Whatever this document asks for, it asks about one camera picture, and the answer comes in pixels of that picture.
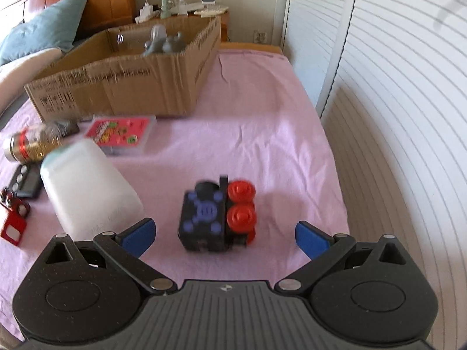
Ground blue pillow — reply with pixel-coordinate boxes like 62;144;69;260
0;0;90;67

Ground wooden headboard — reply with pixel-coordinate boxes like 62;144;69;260
0;0;135;42

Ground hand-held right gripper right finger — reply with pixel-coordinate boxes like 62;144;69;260
274;220;407;294

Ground grey elephant toy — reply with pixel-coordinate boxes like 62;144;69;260
142;25;187;57

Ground white louvred closet door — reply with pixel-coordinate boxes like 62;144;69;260
320;0;467;350
281;0;361;117

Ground white remote control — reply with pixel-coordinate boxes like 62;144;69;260
194;5;227;17

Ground pink card box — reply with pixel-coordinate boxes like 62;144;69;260
85;115;157;157

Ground small red toy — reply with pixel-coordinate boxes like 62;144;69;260
0;188;32;246

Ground capsule bottle red label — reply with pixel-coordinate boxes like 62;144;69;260
4;121;79;163

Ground white plastic jar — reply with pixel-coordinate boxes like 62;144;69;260
40;139;147;243

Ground beige quilt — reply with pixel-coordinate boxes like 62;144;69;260
0;47;64;117

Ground black cube toy red wheels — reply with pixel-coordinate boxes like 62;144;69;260
177;175;259;253

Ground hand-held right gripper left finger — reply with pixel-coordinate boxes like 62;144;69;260
44;218;179;294

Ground brown cardboard box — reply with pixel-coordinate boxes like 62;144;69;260
24;15;222;123

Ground wooden nightstand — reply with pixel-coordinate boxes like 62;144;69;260
219;9;230;43

